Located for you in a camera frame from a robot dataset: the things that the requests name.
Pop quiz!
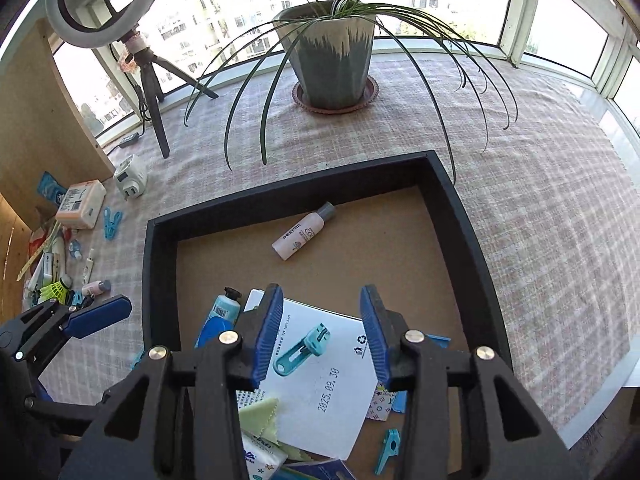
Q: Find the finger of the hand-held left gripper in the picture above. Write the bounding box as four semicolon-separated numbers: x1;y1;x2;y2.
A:
24;379;103;426
0;295;133;361

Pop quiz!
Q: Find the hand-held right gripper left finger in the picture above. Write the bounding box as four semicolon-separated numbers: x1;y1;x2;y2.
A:
57;283;286;480

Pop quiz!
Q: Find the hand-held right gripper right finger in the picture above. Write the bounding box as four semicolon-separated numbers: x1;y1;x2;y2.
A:
360;284;586;480

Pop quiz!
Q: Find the teal plastic clip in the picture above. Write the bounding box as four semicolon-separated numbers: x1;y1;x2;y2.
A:
272;325;332;377

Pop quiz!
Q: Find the teal cream tube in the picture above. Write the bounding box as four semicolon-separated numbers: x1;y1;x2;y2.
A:
194;287;243;348

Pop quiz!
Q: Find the patterned small sachet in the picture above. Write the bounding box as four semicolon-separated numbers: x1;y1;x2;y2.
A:
365;382;397;421

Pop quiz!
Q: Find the large white box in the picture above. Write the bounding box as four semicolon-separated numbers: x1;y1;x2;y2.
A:
237;288;381;461

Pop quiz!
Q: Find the light green cloth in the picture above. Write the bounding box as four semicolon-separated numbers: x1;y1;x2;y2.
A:
239;397;313;463

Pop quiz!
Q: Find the white pink lotion bottle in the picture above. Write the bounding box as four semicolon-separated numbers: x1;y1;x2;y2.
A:
271;201;336;262

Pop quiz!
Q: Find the orange tissue pack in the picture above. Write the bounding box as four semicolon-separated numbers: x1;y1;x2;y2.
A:
55;180;107;231

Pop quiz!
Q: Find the teal clothes peg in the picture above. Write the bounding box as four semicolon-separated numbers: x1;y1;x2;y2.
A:
374;428;402;476

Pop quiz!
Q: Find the black tray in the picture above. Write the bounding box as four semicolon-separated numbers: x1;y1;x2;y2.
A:
141;150;513;480

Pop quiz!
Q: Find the white blue tissue pack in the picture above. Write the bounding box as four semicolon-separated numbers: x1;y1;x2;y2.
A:
240;430;288;480

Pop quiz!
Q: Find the dark blue card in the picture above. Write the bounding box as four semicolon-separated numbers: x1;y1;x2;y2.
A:
280;457;356;480

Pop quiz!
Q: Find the small white stick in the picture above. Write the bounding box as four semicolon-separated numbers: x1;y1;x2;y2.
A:
80;247;97;286

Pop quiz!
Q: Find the yellow green shuttlecock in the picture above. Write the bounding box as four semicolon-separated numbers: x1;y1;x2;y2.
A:
39;276;73;306

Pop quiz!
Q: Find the white tube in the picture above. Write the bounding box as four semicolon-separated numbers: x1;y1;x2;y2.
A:
50;235;68;281

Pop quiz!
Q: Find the red packet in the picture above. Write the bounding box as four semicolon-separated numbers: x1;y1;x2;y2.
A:
27;227;51;261

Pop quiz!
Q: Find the blue plastic clip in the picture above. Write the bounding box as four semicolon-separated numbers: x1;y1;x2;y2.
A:
102;206;123;240

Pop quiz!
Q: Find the wooden side panel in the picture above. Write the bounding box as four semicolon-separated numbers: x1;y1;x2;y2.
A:
0;192;33;321

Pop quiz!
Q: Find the blue wet wipes packet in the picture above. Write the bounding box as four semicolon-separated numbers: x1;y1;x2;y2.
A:
36;171;67;206

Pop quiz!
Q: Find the white plug adapter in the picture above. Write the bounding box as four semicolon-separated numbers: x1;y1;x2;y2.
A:
113;154;148;200

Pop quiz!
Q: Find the wooden back board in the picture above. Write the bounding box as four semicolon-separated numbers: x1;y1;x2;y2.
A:
0;19;117;196

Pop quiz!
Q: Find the black tripod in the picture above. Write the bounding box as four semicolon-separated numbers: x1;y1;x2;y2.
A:
117;30;219;159

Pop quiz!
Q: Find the brown plant saucer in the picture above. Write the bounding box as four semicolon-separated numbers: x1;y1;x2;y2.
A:
292;76;380;115

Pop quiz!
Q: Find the potted spider plant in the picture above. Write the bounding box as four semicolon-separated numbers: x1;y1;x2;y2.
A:
184;0;519;186

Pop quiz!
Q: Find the black ring light cable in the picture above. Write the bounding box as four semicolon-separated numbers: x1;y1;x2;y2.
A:
102;50;151;150

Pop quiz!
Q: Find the white ring light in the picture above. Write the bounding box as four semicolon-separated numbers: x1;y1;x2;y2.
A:
45;0;163;50

